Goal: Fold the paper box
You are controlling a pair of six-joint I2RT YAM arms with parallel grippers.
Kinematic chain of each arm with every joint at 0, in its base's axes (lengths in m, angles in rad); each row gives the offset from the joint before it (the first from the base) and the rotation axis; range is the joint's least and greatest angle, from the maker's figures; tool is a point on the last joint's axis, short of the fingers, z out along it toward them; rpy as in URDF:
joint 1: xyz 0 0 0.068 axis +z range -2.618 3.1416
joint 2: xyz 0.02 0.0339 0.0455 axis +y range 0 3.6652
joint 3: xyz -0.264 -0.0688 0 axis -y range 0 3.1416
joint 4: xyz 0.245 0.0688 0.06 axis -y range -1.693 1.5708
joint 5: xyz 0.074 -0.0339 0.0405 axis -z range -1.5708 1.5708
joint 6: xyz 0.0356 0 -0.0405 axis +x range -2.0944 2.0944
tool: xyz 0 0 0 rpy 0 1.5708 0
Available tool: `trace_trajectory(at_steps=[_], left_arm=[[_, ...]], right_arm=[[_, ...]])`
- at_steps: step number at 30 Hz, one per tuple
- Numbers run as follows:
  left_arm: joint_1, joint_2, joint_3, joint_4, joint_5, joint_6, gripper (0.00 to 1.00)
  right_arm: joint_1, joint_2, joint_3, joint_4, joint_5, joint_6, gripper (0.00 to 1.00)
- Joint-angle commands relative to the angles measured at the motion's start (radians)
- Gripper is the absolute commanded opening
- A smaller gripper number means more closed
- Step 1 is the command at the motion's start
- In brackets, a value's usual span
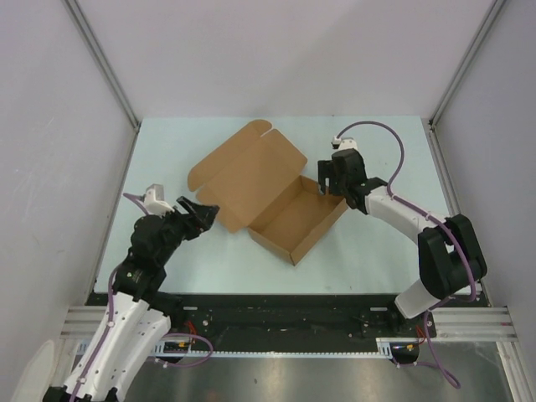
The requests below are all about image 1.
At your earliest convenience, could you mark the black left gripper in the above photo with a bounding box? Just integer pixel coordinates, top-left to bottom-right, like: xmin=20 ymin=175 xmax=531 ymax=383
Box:
xmin=157 ymin=195 xmax=219 ymax=264

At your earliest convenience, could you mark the brown cardboard box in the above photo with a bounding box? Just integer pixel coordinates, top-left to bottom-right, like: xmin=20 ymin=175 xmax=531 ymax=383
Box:
xmin=188 ymin=119 xmax=348 ymax=265

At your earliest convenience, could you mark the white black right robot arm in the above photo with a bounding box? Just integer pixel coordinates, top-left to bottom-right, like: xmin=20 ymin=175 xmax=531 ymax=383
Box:
xmin=317 ymin=149 xmax=487 ymax=336

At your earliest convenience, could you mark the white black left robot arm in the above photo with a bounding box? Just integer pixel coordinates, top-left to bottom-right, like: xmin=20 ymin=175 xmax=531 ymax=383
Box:
xmin=44 ymin=196 xmax=219 ymax=401

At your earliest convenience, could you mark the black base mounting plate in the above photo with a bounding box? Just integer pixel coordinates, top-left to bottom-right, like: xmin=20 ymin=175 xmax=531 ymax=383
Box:
xmin=149 ymin=292 xmax=483 ymax=339

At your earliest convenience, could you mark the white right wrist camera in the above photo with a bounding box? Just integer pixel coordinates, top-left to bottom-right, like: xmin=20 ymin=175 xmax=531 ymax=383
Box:
xmin=331 ymin=136 xmax=358 ymax=152

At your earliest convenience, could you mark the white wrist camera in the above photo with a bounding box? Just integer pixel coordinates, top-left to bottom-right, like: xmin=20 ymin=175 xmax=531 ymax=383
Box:
xmin=331 ymin=136 xmax=358 ymax=152
xmin=142 ymin=183 xmax=173 ymax=216

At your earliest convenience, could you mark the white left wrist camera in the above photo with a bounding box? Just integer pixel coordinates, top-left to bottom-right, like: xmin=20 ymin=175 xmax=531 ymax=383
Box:
xmin=142 ymin=183 xmax=173 ymax=216

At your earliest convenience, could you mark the aluminium right side rail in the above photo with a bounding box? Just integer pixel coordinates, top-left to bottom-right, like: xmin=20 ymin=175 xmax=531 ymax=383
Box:
xmin=422 ymin=119 xmax=491 ymax=296

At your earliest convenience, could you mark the grey slotted cable duct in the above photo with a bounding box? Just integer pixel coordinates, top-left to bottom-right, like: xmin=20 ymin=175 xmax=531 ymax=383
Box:
xmin=77 ymin=338 xmax=424 ymax=358

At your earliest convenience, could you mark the aluminium frame post right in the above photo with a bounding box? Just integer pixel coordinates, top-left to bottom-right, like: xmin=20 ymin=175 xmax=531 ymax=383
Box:
xmin=428 ymin=0 xmax=509 ymax=130

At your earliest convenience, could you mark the aluminium frame post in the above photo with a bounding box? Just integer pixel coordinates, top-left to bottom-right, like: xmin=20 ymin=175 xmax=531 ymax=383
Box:
xmin=428 ymin=0 xmax=509 ymax=130
xmin=61 ymin=0 xmax=141 ymax=133

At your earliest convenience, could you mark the aluminium frame post left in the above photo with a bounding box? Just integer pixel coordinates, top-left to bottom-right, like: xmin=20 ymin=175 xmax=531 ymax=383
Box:
xmin=61 ymin=0 xmax=141 ymax=133

